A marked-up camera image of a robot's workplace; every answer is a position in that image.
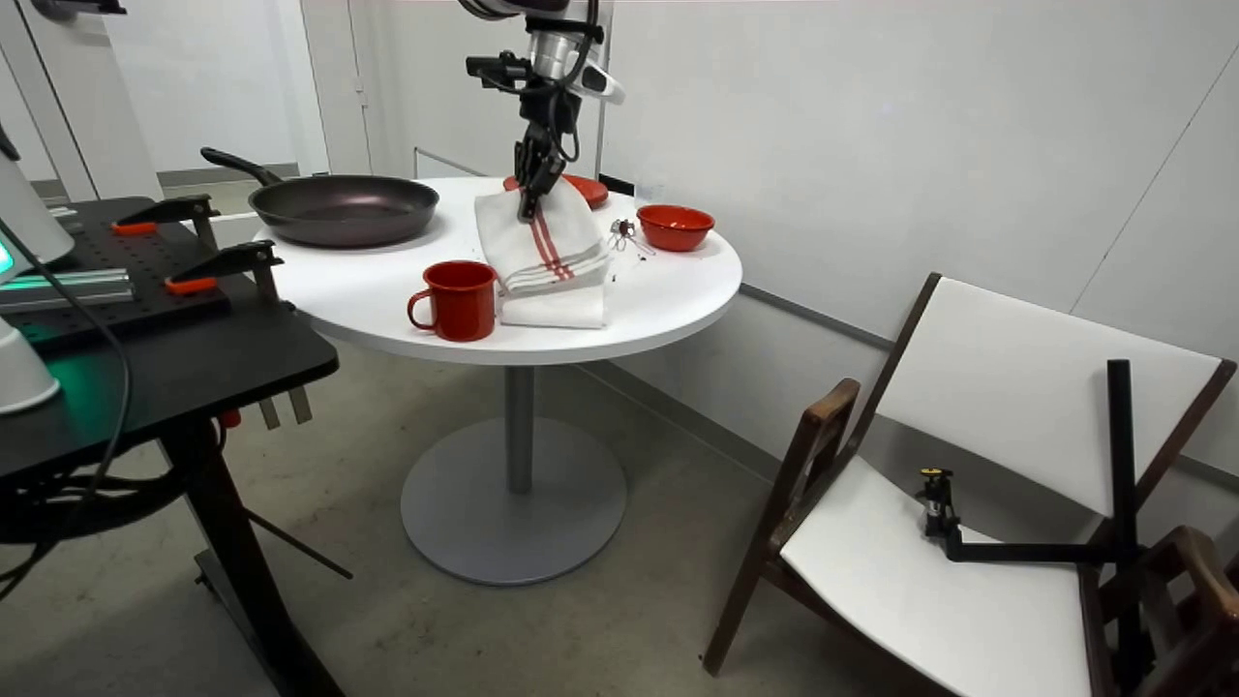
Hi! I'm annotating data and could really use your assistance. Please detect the grey table pedestal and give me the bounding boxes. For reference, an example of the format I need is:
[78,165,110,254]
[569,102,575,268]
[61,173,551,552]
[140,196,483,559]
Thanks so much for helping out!
[398,363,631,594]

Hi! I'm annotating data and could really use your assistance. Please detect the black clamp with orange handle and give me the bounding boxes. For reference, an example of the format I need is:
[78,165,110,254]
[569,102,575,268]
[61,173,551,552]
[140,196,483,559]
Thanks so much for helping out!
[108,193,225,254]
[162,235,287,308]

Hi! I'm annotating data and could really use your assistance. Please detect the black frying pan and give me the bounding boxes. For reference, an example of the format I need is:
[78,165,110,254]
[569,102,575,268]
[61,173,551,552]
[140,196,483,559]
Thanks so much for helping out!
[197,142,446,253]

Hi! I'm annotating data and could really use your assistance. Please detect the red bowl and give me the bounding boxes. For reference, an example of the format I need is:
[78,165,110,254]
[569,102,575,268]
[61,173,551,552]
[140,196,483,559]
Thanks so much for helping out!
[636,202,717,254]

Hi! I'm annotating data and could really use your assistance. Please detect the black desk cable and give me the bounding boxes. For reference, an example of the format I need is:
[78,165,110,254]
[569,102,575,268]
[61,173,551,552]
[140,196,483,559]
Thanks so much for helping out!
[0,218,187,604]

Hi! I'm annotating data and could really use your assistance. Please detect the black mounted device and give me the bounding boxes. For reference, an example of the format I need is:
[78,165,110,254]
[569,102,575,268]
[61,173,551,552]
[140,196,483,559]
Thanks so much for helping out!
[30,0,130,24]

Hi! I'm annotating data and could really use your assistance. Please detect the silver aluminium rail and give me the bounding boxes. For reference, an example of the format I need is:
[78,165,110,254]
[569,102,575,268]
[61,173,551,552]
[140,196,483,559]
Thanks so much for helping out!
[0,262,140,319]

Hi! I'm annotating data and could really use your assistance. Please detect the metal paper clips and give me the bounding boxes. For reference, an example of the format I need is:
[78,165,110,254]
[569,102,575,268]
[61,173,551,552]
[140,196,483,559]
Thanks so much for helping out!
[605,214,651,262]

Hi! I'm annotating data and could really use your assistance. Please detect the white towel with red stripes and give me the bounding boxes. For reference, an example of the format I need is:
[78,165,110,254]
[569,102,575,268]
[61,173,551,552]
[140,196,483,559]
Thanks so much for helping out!
[472,178,616,333]

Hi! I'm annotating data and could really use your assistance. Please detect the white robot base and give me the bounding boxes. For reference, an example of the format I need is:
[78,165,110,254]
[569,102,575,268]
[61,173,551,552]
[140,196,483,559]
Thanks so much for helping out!
[0,150,78,283]

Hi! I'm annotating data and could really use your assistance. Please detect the black metal stand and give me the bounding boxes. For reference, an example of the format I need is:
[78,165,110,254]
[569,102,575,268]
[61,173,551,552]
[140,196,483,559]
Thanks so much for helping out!
[916,355,1144,697]

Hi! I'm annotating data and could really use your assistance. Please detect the red plate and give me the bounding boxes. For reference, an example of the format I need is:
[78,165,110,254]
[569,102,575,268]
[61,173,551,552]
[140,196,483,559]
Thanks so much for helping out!
[500,170,613,214]

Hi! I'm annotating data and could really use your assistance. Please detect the white rounded object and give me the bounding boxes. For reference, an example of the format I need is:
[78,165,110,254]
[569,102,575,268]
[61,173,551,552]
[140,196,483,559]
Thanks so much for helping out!
[0,313,61,419]

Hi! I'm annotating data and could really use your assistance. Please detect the dark wooden chair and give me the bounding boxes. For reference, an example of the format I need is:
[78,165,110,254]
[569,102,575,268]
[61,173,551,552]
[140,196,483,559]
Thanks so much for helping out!
[1087,520,1239,697]

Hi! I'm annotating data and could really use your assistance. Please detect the black desk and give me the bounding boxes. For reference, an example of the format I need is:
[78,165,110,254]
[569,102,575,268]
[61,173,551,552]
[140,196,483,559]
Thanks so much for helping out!
[0,190,354,697]

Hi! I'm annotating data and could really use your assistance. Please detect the red enamel mug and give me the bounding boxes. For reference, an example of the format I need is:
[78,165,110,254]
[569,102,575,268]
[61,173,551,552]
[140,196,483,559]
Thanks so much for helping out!
[403,261,500,343]

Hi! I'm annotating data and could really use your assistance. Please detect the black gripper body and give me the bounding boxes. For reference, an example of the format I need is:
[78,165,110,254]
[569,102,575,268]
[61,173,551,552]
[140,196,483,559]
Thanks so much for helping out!
[513,90,575,157]

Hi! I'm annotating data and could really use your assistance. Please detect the wooden chair with white panels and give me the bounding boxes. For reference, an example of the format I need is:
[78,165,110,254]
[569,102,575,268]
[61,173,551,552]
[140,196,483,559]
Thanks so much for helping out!
[700,268,1239,697]

